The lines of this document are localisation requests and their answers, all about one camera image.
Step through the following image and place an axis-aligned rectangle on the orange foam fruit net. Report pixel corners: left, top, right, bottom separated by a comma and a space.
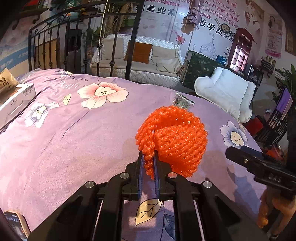
135, 105, 208, 179

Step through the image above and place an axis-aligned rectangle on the clear green plastic wrapper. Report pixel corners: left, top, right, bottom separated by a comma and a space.
173, 93, 195, 110

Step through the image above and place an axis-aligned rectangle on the person's right hand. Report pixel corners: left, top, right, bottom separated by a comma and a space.
257, 188, 295, 235

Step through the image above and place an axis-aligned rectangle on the red heater box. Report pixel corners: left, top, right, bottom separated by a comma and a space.
243, 117, 263, 136

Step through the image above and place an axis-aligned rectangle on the purple hanging towel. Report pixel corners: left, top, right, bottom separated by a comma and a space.
275, 87, 293, 121

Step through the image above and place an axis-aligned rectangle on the white cushioned lounge chair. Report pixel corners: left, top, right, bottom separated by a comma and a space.
194, 67, 256, 123

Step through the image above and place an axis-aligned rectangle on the purple floral bed sheet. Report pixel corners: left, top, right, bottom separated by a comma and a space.
1, 69, 265, 240

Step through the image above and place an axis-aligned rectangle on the green potted plant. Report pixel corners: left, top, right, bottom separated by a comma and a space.
272, 64, 296, 103

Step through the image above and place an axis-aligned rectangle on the white wicker sofa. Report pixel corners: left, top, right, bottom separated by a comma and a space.
90, 34, 182, 88

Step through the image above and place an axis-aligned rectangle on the red phone booth cabinet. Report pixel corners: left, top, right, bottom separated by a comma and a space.
227, 28, 254, 73

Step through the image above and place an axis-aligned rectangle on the brown sofa cushion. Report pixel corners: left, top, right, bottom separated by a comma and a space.
132, 42, 152, 64

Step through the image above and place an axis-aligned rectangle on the smartphone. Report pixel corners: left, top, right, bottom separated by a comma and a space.
4, 210, 31, 240

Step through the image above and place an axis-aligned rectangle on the white cardboard box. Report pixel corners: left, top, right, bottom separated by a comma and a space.
0, 83, 36, 128

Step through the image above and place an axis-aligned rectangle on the black iron bed frame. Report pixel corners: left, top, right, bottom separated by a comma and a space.
28, 1, 144, 80

